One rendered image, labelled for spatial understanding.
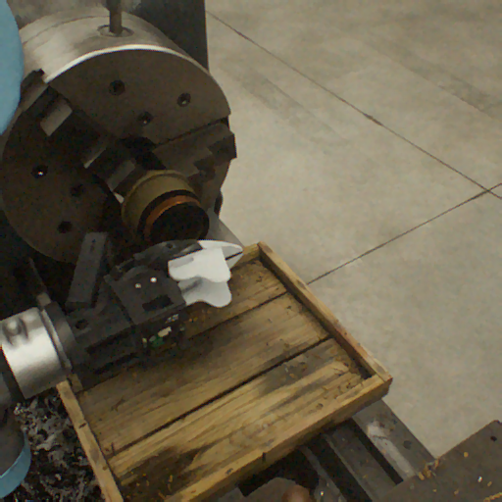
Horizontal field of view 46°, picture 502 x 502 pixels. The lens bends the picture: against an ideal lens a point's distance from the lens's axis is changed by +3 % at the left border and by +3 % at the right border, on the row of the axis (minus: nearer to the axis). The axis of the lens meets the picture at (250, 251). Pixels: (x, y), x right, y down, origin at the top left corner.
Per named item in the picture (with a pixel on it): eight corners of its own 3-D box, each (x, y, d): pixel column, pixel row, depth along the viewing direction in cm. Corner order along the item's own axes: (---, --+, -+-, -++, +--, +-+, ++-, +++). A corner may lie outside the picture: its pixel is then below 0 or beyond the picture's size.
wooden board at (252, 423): (41, 354, 81) (33, 335, 78) (263, 256, 95) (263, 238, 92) (128, 555, 63) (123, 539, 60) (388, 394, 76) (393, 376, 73)
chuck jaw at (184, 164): (137, 133, 76) (217, 101, 80) (146, 164, 80) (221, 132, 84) (176, 176, 70) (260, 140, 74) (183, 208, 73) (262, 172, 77)
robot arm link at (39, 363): (9, 357, 59) (-17, 303, 54) (56, 337, 61) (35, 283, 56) (31, 414, 55) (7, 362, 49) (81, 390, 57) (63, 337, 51)
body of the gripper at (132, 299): (197, 345, 60) (83, 402, 56) (161, 293, 66) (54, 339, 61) (192, 296, 55) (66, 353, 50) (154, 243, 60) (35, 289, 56)
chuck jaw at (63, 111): (90, 159, 75) (13, 103, 66) (117, 130, 75) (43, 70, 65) (126, 206, 68) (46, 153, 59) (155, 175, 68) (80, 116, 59)
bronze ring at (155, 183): (104, 172, 67) (138, 216, 62) (177, 147, 71) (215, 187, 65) (118, 231, 74) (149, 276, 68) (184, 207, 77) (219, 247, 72)
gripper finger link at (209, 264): (264, 276, 62) (186, 311, 59) (235, 243, 66) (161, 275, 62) (264, 255, 60) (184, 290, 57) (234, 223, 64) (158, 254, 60)
